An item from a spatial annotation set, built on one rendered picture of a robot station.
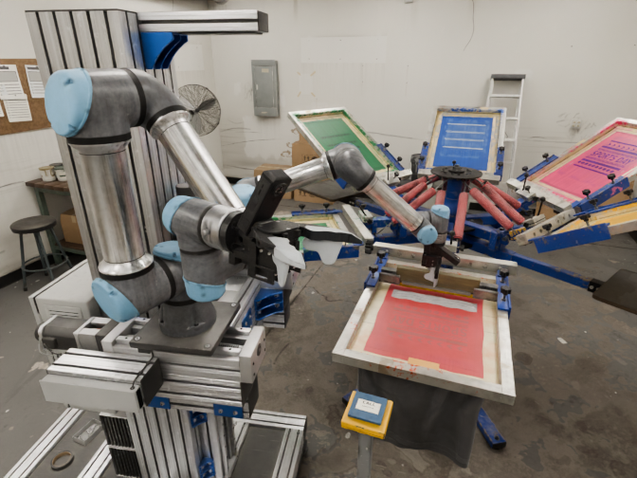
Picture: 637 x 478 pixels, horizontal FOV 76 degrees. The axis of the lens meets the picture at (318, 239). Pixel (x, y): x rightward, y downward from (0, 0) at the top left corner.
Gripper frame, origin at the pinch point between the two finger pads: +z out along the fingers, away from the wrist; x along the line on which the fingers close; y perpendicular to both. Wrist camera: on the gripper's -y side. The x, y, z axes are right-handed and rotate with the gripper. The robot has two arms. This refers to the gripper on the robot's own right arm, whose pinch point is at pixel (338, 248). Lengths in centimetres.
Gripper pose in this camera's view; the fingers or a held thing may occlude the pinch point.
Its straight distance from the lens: 57.3
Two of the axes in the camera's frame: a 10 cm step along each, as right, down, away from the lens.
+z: 8.2, 2.3, -5.2
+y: -0.8, 9.5, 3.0
